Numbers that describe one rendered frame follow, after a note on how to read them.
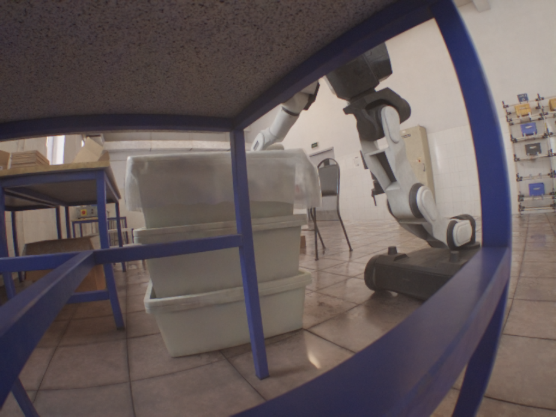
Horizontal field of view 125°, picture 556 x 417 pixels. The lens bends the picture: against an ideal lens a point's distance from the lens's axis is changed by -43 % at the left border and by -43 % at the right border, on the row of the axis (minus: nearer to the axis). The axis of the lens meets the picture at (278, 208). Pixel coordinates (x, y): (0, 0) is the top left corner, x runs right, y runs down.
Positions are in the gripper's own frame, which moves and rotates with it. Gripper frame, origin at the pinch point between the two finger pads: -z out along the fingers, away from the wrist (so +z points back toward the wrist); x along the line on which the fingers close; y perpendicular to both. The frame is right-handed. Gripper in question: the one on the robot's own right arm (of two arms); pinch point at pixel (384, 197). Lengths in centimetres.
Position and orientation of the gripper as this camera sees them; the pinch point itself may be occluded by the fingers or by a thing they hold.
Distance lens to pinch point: 133.0
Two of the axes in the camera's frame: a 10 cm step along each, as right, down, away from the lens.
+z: -3.2, -9.1, -2.5
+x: -9.2, 2.3, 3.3
